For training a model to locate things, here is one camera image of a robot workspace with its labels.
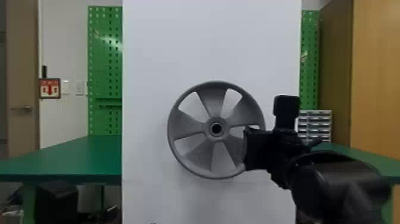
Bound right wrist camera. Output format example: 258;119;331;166
272;95;301;130

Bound wooden cupboard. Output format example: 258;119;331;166
318;0;400;161

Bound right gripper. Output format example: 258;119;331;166
243;126;323;176

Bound grey wheel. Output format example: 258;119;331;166
167;80;267;181

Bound white drawer cabinet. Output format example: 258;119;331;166
296;109;333;144

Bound red wall sign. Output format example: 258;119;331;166
38;77;61;100

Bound beige door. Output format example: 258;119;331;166
5;0;40;158

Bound metal door handle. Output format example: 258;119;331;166
10;105;34;113

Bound white panel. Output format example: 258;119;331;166
121;0;302;224

